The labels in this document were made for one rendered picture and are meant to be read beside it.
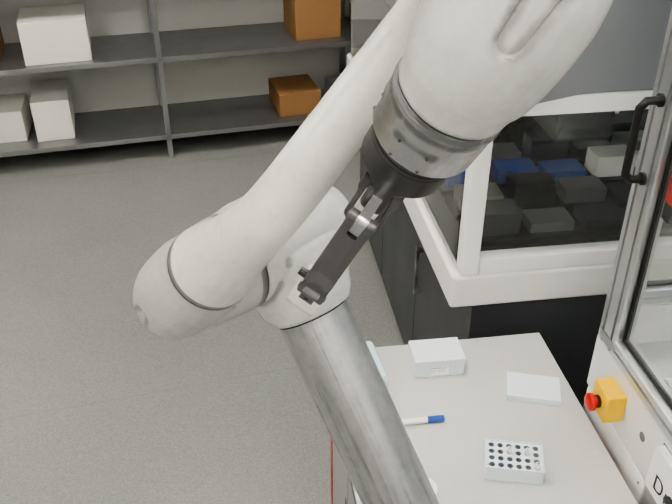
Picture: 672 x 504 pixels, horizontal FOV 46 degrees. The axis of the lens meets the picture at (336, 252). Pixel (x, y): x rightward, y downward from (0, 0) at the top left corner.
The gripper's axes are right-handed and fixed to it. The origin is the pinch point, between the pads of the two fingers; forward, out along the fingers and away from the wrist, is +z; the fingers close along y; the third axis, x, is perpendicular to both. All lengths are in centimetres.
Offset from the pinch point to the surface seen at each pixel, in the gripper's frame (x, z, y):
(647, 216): 48, 41, -77
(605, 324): 61, 69, -72
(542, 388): 62, 92, -63
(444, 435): 46, 95, -39
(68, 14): -187, 284, -221
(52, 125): -169, 335, -187
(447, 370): 42, 102, -59
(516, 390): 57, 94, -60
